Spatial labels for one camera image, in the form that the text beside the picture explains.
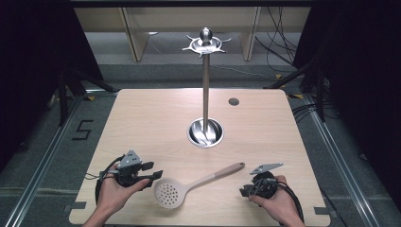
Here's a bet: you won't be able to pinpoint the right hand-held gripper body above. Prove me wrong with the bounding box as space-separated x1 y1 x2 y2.
250 163 284 200

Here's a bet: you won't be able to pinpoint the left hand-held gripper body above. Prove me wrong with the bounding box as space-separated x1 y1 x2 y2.
115 149 149 188

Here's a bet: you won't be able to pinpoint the slotted spoon with wooden handle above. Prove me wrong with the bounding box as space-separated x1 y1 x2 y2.
153 162 246 210

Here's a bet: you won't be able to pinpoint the metal utensil rack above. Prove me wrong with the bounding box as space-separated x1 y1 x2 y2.
181 26 232 149

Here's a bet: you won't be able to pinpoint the person's right hand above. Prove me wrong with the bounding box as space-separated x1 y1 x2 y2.
249 175 299 223

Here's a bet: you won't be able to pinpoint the person's left hand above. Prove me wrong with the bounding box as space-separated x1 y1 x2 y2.
96 164 151 216

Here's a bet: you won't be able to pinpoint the black metal stand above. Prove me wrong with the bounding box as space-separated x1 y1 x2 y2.
56 64 118 128
264 58 329 123

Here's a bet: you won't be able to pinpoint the black curtain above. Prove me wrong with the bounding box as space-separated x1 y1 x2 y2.
0 0 105 173
292 0 401 209

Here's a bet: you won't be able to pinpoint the light wooden shelf unit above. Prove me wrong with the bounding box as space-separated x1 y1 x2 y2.
74 7 311 62

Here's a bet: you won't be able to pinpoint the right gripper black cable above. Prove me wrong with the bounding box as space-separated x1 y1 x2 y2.
276 181 305 223

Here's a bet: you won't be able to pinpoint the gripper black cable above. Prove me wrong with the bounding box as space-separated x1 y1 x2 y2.
276 181 305 223
84 154 126 206

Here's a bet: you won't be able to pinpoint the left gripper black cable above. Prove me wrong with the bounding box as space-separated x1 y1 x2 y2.
84 154 126 206

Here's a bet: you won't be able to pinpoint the grey table bracket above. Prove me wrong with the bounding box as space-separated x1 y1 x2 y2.
313 206 331 218

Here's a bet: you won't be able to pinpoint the metal floor rail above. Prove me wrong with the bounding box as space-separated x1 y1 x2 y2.
302 94 381 227
3 89 119 227

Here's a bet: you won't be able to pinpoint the black floor cables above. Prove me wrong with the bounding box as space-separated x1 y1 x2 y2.
291 101 335 124

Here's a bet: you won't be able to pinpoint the bundle of black hanging cables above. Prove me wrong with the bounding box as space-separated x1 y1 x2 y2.
254 7 300 66

